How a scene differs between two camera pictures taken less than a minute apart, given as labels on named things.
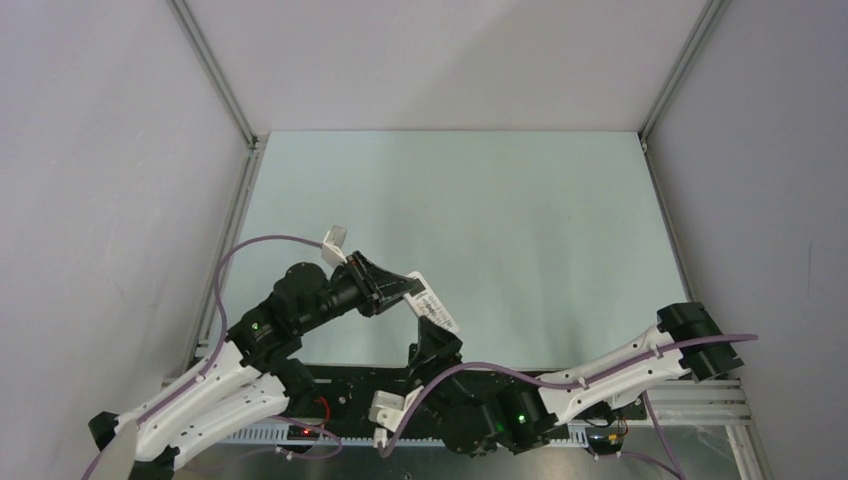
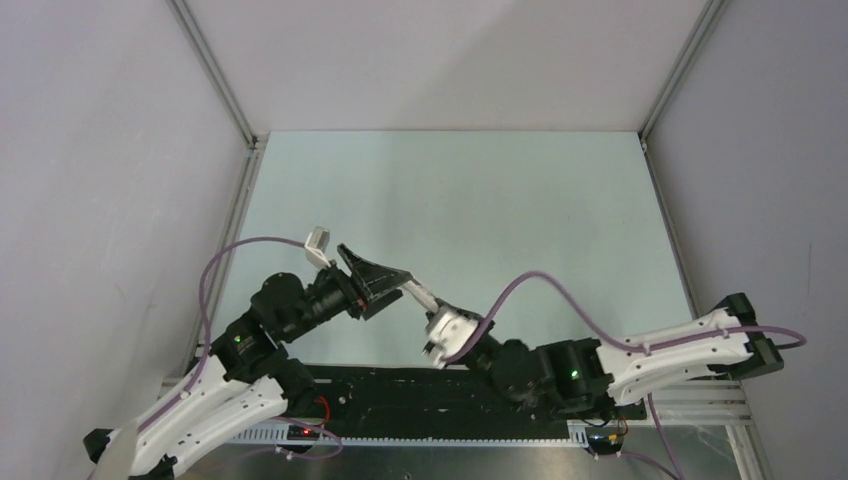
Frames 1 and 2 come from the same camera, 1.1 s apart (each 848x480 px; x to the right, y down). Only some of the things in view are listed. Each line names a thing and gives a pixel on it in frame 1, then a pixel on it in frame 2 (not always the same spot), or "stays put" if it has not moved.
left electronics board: x=301 y=432 stays put
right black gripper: x=435 y=344 to x=476 y=316
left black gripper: x=378 y=288 stays put
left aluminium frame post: x=213 y=71 stays put
